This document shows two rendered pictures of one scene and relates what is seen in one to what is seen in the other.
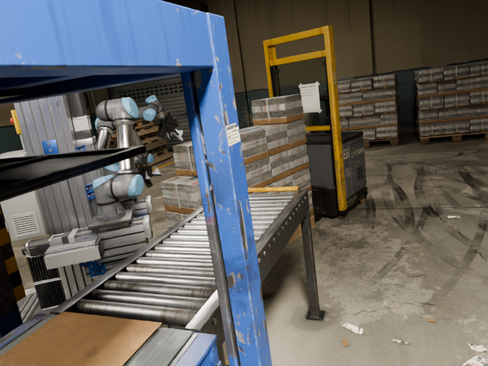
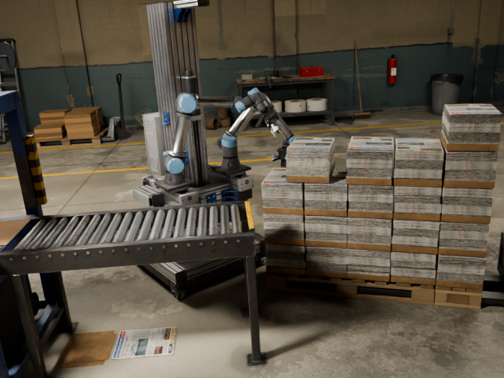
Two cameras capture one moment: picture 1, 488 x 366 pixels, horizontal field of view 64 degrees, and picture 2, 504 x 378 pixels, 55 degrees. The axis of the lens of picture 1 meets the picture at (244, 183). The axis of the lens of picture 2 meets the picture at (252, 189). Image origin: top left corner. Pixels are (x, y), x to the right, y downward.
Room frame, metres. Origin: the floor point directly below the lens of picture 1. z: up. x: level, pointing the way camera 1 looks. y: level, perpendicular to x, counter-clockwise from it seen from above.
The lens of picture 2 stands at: (1.13, -2.46, 1.84)
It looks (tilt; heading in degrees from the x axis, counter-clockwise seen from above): 18 degrees down; 64
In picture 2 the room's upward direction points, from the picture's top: 3 degrees counter-clockwise
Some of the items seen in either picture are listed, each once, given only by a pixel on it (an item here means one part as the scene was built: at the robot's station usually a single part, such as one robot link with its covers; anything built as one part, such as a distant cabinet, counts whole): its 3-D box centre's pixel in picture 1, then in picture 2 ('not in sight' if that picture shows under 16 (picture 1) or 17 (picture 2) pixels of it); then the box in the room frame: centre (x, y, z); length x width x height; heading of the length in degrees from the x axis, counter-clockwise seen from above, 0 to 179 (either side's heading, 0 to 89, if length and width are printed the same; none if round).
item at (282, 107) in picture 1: (284, 165); (461, 205); (3.67, -0.40, 0.65); 0.39 x 0.30 x 1.29; 48
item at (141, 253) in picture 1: (169, 244); (142, 218); (1.75, 0.39, 0.74); 1.34 x 0.05 x 0.12; 157
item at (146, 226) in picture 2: (221, 233); (145, 228); (1.71, 0.14, 0.77); 0.47 x 0.05 x 0.05; 67
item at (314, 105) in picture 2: not in sight; (284, 96); (5.88, 5.56, 0.55); 1.80 x 0.70 x 1.09; 157
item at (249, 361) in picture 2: (315, 314); (256, 358); (2.14, -0.32, 0.01); 0.14 x 0.13 x 0.01; 67
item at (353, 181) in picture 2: (240, 157); (370, 172); (3.23, 0.00, 0.86); 0.38 x 0.29 x 0.04; 47
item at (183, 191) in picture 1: (237, 212); (349, 232); (3.13, 0.09, 0.42); 1.17 x 0.39 x 0.83; 138
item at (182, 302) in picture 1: (147, 301); (42, 235); (1.17, 0.37, 0.77); 0.47 x 0.05 x 0.05; 67
